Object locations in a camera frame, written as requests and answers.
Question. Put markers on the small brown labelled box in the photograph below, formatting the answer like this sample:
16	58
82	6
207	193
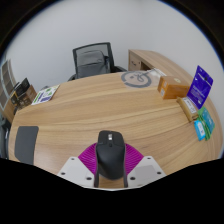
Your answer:
187	108

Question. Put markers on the black cardboard box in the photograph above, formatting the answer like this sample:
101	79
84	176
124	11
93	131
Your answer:
22	86

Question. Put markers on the small brown cardboard box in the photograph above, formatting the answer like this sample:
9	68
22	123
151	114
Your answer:
14	101

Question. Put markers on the grey backpack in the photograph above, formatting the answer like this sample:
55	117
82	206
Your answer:
91	64

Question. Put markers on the black leather office chair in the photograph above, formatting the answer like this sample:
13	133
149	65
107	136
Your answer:
4	140

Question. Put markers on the white green printed leaflet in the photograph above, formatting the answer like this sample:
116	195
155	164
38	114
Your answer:
45	95

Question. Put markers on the wooden glass-door cabinet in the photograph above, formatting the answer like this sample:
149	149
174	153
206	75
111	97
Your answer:
6	83

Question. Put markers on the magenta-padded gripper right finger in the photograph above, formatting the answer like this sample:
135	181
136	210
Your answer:
136	161

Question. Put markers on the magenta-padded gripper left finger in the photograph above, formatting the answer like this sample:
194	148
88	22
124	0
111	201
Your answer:
85	161

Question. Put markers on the small blue packet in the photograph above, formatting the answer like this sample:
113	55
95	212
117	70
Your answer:
200	130

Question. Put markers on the black mesh office chair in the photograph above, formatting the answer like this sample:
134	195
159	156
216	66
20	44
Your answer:
78	51

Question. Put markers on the orange cardboard box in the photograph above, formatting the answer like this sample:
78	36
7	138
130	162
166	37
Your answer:
173	87

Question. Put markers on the wooden side desk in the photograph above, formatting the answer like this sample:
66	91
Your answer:
160	60

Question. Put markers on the purple card package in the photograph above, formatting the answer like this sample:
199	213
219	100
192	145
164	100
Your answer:
200	87

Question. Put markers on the dark grey computer mouse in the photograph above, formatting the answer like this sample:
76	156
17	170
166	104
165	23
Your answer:
110	156

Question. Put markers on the dark grey mouse pad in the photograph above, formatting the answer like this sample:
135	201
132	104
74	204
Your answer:
26	145

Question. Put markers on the green packet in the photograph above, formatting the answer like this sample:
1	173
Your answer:
209	121

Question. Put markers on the large brown cardboard box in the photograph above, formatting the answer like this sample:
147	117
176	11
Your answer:
27	96

